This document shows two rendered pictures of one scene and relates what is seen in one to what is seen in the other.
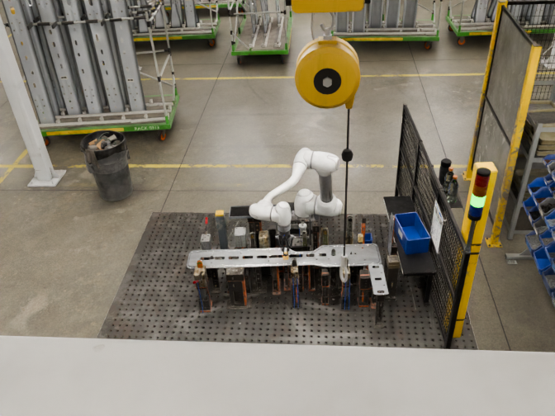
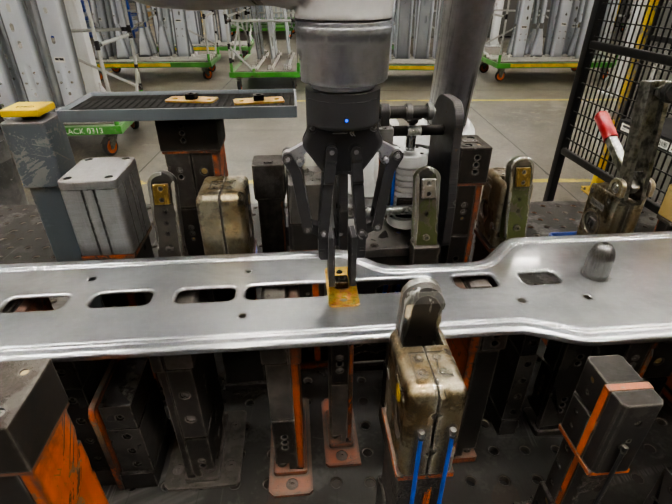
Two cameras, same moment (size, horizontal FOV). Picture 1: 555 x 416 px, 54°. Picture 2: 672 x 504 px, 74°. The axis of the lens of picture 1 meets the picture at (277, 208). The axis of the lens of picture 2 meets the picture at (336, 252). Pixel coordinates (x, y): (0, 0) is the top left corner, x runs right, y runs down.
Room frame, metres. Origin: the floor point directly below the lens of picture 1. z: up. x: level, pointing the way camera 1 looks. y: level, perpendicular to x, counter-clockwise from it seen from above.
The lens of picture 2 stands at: (2.45, 0.03, 1.33)
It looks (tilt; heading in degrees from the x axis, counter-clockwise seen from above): 31 degrees down; 353
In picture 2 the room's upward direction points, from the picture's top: straight up
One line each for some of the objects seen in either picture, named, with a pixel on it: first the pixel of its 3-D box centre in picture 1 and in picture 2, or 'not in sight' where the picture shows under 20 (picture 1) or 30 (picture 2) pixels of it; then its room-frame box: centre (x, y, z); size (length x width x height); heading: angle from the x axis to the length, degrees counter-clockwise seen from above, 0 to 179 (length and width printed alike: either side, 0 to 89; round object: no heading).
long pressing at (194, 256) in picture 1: (282, 257); (326, 294); (2.91, -0.02, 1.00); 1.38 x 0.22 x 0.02; 88
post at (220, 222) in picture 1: (223, 237); (71, 233); (3.27, 0.44, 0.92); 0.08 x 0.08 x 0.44; 88
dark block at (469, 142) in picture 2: (315, 244); (452, 253); (3.12, -0.27, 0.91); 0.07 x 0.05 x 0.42; 178
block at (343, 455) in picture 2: (286, 270); (339, 366); (2.93, -0.04, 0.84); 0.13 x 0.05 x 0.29; 178
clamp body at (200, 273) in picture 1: (203, 289); not in sight; (2.76, 0.56, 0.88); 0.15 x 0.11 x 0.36; 178
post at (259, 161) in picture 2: (273, 247); (276, 265); (3.14, 0.05, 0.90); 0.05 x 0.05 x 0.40; 88
